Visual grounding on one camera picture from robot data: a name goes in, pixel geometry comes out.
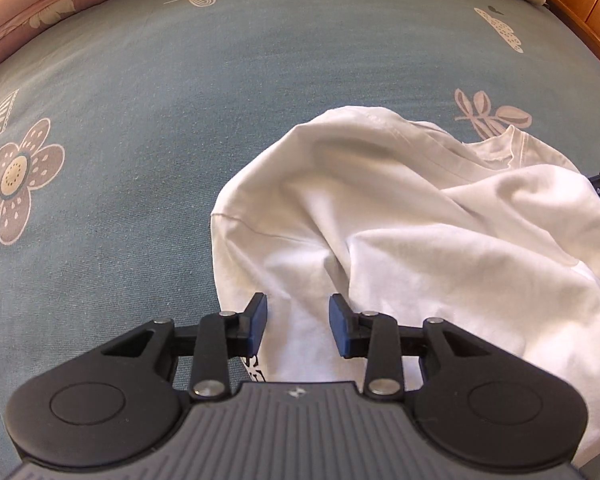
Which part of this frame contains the white long-sleeve printed shirt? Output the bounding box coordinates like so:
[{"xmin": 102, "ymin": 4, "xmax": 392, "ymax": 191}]
[{"xmin": 211, "ymin": 106, "xmax": 600, "ymax": 471}]

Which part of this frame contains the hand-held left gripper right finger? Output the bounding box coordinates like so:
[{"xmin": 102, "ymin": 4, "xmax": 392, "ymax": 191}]
[{"xmin": 328, "ymin": 293, "xmax": 502, "ymax": 403}]

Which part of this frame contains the pink floral quilt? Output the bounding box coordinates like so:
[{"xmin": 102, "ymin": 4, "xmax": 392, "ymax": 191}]
[{"xmin": 0, "ymin": 0, "xmax": 546, "ymax": 78}]

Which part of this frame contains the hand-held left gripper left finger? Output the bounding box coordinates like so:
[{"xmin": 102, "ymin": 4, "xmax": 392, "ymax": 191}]
[{"xmin": 97, "ymin": 292, "xmax": 270, "ymax": 402}]

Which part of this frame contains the blue floral bed sheet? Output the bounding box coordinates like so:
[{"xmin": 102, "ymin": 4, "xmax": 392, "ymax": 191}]
[{"xmin": 0, "ymin": 0, "xmax": 600, "ymax": 411}]

